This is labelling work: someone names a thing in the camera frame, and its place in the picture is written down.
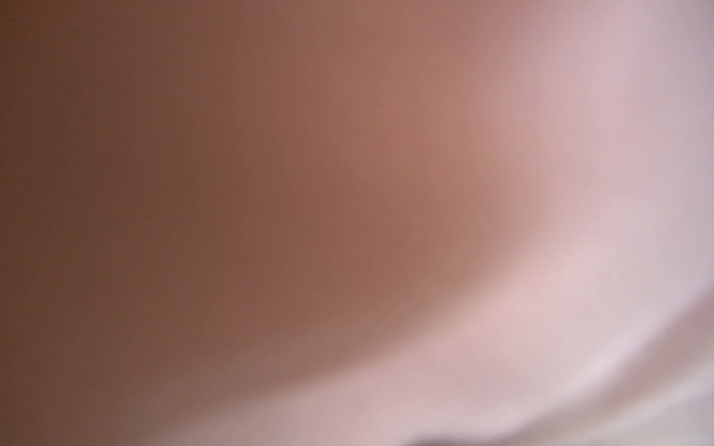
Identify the pink peach print pillow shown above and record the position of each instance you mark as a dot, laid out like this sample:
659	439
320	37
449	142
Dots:
357	223

